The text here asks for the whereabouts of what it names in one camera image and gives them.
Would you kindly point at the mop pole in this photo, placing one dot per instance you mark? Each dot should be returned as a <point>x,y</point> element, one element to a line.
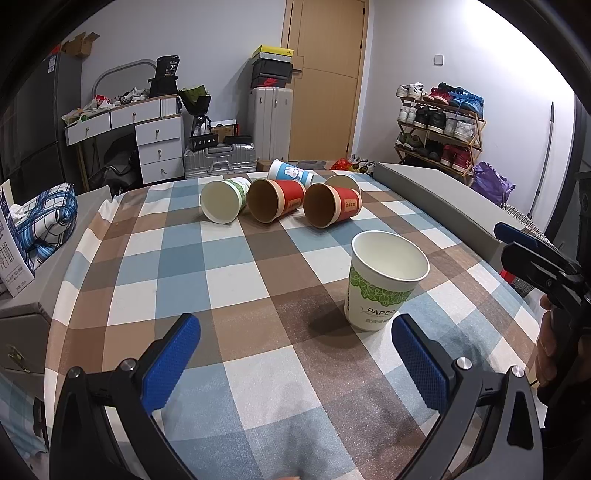
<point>545,157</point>

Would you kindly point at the white cup green leaf print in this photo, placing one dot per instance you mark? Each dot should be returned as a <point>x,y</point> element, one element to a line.
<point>220,201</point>
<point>369,300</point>

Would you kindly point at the silver suitcase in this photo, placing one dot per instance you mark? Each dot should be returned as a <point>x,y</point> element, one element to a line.
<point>221,161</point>

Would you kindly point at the checked tablecloth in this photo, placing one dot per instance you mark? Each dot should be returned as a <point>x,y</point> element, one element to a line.
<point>249,323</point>

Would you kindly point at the black bag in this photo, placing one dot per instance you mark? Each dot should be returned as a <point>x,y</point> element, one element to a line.
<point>165,76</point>

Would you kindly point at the white drawer dresser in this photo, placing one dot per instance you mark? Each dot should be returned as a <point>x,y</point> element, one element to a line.
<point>152,138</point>

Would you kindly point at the yellow black shoe box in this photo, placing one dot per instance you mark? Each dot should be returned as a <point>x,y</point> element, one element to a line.
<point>272,52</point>

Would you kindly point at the black wrapped bouquet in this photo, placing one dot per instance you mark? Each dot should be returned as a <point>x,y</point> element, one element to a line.
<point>196,99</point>

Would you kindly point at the rows of shoes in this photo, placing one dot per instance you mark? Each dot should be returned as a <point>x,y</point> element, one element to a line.
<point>438,122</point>

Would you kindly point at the blue white rabbit print cup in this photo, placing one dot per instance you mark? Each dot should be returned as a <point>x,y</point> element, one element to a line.
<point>291,173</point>

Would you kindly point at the blue plaid cloth bundle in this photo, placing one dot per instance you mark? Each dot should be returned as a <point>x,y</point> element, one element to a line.
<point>44,221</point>

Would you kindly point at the red paper cup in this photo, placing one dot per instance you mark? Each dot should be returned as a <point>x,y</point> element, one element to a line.
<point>328,207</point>
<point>272,201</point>

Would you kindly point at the wooden shoe rack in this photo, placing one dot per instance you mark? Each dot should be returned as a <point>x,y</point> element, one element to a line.
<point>475,138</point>

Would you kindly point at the red cup beige inside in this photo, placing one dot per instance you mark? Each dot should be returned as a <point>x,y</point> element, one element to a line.
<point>341,181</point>

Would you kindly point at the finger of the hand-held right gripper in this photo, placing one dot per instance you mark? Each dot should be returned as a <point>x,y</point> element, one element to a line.
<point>510,231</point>
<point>531,265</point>

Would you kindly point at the grey refrigerator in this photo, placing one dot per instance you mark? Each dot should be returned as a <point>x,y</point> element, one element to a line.
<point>37,120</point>

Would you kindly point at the grey arched mirror frame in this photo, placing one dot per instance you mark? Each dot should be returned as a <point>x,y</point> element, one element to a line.
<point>122,69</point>

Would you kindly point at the purple plastic bag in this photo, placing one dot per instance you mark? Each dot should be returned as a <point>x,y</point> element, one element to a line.
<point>491,182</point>

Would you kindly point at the open cardboard box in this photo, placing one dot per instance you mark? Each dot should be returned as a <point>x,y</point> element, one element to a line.
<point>79,45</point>

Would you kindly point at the red black shoe box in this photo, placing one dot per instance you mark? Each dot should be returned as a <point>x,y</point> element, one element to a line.
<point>270,82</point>

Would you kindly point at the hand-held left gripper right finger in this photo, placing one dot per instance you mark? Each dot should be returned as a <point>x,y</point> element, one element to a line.
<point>421,364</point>

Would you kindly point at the white blue carton box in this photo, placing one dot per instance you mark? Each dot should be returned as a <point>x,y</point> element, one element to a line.
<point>11,258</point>

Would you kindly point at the white suitcase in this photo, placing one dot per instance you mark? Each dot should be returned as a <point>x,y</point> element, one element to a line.
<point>271,122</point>

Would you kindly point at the person's right hand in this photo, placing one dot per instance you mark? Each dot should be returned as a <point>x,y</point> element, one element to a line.
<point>547,341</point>

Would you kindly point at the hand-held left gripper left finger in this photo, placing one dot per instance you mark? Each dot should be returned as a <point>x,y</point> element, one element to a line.
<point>171,357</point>

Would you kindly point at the wooden door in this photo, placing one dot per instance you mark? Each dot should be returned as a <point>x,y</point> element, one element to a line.
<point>323,83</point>

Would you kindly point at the grey storage bench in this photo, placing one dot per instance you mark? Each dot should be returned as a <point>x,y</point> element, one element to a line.
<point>51,286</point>
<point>438,203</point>

